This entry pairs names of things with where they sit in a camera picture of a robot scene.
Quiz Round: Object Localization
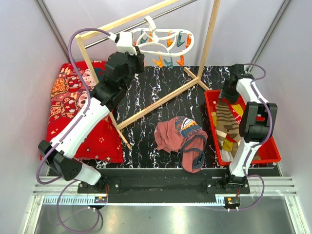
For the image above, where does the brown striped sock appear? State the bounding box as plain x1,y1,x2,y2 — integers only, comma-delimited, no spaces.
215,99,241,143

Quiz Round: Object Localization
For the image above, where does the white plastic clip hanger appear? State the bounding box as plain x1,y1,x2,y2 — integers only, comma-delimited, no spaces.
131,16,195,57

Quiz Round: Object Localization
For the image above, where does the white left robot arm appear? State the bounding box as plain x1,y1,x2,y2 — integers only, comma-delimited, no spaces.
38,46,145,193

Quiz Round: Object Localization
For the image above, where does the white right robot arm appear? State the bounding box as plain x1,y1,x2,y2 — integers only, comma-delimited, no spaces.
215,63,277,193

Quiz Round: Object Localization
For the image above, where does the yellow clothes peg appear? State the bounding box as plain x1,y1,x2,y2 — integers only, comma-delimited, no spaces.
153,55,163,68

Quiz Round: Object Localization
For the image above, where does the teal clothes peg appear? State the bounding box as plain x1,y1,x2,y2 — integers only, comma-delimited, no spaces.
163,57,174,69

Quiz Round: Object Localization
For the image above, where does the orange clothes peg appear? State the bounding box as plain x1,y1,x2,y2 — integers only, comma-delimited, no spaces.
176,55,185,67

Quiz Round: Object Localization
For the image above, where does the yellow sock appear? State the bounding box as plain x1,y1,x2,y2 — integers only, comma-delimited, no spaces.
212,102,243,157

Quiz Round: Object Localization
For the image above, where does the metal hanging rod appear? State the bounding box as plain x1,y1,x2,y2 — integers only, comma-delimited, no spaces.
85,0,196,49

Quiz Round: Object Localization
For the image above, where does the maroon printed shirt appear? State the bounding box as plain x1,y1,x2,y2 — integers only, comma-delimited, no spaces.
154,116,208,174

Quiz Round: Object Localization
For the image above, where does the red patterned pillow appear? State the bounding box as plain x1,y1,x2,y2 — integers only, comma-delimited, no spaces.
45,61,123,163

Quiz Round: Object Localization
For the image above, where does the red plastic bin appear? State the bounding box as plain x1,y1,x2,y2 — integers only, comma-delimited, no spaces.
204,90,281,166

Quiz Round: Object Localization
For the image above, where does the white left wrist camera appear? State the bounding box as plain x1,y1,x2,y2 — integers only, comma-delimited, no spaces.
108,32,137,56

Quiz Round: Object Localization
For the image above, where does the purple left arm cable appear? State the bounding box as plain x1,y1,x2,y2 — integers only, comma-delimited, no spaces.
36,28,115,232

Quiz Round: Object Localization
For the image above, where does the wooden drying rack frame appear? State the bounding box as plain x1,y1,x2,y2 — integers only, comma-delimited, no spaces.
75,0,221,150

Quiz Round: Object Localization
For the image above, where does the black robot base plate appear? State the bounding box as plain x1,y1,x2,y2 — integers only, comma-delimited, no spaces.
78,168,250,205

